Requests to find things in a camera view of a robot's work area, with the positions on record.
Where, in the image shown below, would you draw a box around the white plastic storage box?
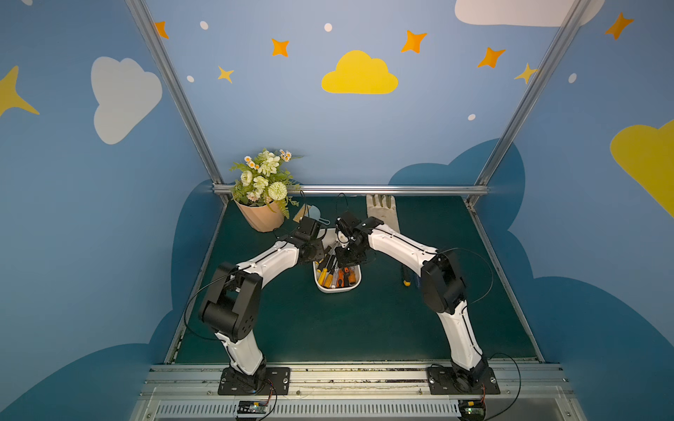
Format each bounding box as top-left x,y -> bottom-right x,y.
312,228 -> 362,294

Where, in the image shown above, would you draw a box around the black yellow screwdriver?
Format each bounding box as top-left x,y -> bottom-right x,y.
401,265 -> 414,287

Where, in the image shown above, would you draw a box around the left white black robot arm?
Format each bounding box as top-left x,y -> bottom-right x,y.
198,217 -> 326,378

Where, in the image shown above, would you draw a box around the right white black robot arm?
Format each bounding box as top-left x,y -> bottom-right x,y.
335,212 -> 488,386

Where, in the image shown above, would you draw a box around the beige work glove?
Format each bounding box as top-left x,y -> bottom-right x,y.
366,195 -> 400,233

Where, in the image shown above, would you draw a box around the tan flower pot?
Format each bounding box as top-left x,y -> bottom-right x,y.
236,202 -> 285,233

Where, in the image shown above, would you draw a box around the white green artificial flowers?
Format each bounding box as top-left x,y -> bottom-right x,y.
230,148 -> 299,219

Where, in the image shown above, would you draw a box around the left small circuit board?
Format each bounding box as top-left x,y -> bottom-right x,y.
236,401 -> 268,417

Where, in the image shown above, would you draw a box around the small circuit board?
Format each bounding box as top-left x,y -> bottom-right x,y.
458,400 -> 486,421
236,401 -> 268,417

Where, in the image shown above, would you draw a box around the right small circuit board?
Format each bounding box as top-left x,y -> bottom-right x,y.
458,400 -> 486,421

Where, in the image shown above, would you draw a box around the yellow handle screwdriver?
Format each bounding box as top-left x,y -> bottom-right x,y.
317,255 -> 337,289

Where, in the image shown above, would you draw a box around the horizontal aluminium frame rail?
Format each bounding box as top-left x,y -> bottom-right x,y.
212,183 -> 490,196

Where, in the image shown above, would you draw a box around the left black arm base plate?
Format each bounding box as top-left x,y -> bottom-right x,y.
218,366 -> 291,396

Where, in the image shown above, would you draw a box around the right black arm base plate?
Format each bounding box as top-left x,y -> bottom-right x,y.
426,364 -> 501,396

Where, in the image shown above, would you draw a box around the front aluminium mounting rail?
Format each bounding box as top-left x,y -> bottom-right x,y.
130,357 -> 586,420

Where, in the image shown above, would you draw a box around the right aluminium frame post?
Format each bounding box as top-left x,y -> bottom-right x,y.
475,0 -> 592,189

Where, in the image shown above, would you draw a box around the aluminium frame post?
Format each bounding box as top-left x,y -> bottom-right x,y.
475,0 -> 592,189
126,0 -> 223,184

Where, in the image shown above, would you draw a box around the left aluminium frame post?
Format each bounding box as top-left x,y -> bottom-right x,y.
126,0 -> 223,184

